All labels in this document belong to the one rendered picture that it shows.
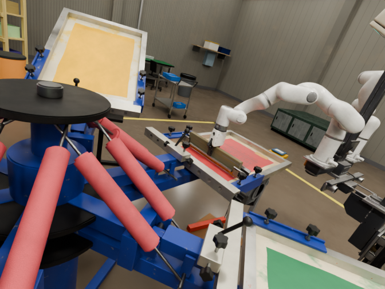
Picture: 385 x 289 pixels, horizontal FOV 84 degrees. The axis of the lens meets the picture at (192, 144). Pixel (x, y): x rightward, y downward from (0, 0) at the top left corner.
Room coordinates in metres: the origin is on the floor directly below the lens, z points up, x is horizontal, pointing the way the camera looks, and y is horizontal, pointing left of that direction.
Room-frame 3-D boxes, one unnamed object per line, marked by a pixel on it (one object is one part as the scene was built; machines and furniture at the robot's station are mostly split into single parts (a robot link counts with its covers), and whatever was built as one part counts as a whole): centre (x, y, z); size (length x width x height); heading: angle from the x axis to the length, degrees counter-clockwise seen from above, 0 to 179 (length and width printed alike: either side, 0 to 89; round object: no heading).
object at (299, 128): (6.33, -3.28, 0.34); 1.79 x 1.58 x 0.68; 40
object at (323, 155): (1.24, -0.78, 1.21); 0.16 x 0.13 x 0.15; 40
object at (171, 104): (5.15, 0.77, 0.46); 0.98 x 0.57 x 0.93; 39
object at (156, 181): (1.02, 0.01, 0.89); 1.24 x 0.06 x 0.06; 141
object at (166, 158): (0.92, 0.09, 1.02); 0.17 x 0.06 x 0.05; 141
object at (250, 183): (1.00, -0.33, 0.98); 0.30 x 0.05 x 0.07; 141
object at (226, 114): (1.19, -0.17, 1.25); 0.15 x 0.10 x 0.11; 94
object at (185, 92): (7.77, 0.81, 0.36); 0.58 x 0.57 x 0.72; 40
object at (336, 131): (1.24, -0.77, 1.37); 0.13 x 0.10 x 0.16; 4
